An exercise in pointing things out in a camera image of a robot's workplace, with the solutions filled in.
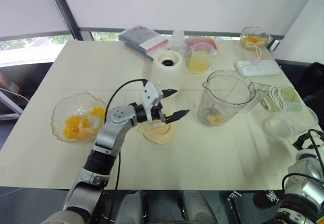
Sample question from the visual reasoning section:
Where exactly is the black cap with white print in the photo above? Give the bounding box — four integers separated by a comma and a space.
254, 190, 286, 207

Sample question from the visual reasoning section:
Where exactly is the zip bag with dark cloths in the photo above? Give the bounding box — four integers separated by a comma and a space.
118, 25, 170, 61

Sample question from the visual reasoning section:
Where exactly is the dark window frame post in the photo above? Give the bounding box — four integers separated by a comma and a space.
44, 0, 85, 41

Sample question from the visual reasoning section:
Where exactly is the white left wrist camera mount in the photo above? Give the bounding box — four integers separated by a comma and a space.
140, 82, 164, 123

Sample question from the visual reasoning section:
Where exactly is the white power strip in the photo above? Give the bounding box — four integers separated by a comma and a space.
235, 59, 281, 77

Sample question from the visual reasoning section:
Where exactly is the green and white cloth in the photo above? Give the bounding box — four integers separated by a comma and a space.
260, 86, 303, 114

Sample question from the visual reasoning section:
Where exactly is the grey metal stand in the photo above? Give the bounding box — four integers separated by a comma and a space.
0, 87, 25, 121

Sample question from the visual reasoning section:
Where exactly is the black metal clamp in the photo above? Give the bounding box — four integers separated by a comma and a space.
224, 191, 244, 224

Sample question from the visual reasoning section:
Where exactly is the cream blender lid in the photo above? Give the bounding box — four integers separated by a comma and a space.
137, 109, 179, 145

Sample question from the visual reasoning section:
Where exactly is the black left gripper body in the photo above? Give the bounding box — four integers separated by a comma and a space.
150, 102, 169, 125

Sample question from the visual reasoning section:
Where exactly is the measuring cup with yellow juice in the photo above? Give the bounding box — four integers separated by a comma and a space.
186, 42, 218, 74

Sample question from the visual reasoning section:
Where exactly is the black bag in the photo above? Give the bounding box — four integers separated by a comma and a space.
302, 61, 324, 116

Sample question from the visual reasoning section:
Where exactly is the cream blender base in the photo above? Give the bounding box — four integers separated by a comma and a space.
150, 50, 186, 98

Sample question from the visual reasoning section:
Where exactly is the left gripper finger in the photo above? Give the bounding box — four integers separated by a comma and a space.
166, 109, 190, 124
161, 88, 178, 99

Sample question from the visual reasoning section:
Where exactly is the white cord with orange tag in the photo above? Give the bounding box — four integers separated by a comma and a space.
249, 41, 265, 64

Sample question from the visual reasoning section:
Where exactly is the clear plastic food container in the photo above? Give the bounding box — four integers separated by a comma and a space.
265, 103, 319, 144

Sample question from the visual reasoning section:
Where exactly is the scalloped glass fruit bowl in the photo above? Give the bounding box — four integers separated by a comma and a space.
51, 92, 108, 144
239, 26, 274, 51

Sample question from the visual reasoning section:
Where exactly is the clear blender jar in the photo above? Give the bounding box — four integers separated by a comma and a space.
196, 69, 270, 128

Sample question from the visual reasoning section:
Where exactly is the yellow food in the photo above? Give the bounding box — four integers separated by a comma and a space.
207, 113, 227, 126

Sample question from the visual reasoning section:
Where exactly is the clear plastic bottle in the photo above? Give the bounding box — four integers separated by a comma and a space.
169, 30, 191, 57

